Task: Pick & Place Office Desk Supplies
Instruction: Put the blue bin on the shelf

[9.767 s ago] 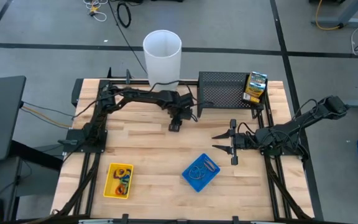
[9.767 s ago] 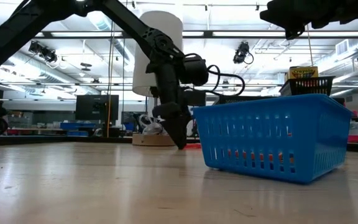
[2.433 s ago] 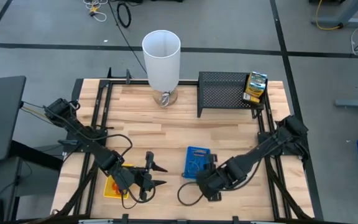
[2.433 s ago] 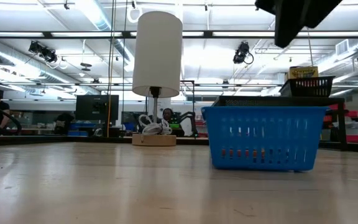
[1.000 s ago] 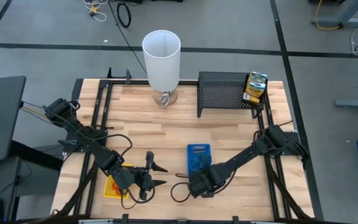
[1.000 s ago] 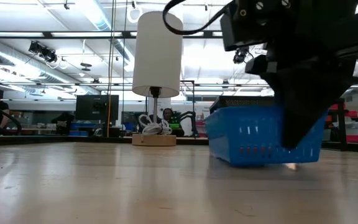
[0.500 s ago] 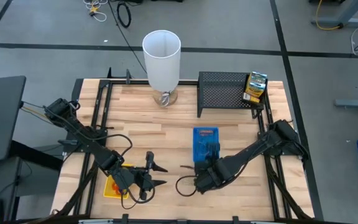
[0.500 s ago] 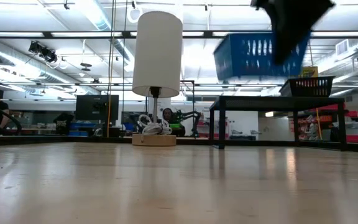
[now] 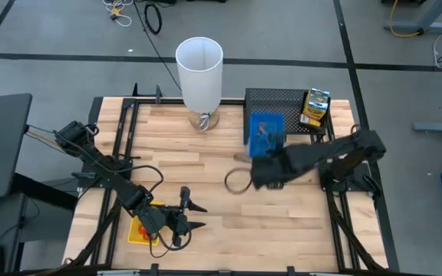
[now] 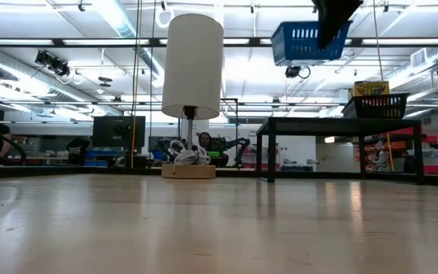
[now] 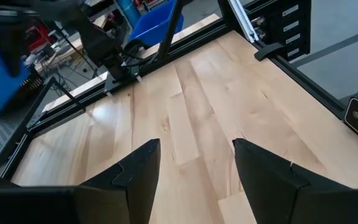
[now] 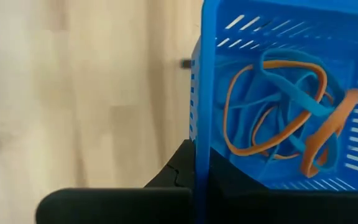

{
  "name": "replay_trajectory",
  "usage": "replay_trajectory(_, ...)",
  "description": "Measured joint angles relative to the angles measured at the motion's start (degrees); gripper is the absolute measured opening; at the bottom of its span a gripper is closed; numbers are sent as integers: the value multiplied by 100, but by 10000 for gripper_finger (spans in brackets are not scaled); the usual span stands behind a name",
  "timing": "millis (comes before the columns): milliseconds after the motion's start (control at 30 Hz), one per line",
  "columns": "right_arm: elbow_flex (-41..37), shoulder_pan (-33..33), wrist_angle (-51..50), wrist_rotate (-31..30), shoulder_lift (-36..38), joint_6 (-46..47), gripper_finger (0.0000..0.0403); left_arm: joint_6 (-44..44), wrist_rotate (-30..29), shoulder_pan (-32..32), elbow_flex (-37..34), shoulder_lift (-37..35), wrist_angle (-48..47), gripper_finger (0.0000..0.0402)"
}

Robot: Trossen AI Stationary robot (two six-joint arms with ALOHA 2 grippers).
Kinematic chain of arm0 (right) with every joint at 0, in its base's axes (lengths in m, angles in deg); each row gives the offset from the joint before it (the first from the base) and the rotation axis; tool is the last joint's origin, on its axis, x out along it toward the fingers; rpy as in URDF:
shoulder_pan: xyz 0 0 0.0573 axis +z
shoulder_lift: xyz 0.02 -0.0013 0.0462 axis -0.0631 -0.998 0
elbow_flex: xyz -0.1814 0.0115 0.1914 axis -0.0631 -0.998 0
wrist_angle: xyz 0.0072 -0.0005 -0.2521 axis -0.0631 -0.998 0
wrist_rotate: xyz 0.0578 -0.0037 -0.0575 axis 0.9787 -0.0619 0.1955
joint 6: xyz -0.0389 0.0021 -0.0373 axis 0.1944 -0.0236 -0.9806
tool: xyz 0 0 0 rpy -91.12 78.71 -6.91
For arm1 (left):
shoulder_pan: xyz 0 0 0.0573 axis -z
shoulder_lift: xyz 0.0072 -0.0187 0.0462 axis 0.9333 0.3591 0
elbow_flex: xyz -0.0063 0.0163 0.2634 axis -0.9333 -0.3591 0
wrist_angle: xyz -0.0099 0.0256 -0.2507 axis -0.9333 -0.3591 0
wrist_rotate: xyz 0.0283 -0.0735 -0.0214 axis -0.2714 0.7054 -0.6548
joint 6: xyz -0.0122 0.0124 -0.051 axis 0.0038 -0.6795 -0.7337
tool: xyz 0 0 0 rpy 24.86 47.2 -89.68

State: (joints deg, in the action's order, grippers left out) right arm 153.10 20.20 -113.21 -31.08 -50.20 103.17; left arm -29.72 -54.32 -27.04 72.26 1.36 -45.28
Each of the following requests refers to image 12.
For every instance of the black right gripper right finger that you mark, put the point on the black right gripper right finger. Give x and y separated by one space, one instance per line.
225 174

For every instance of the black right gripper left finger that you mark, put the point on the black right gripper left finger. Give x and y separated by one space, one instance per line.
182 168

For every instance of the blue rubber band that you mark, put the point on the blue rubber band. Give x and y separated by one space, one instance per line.
291 90
250 105

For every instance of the blue plastic basket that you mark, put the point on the blue plastic basket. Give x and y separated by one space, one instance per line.
291 28

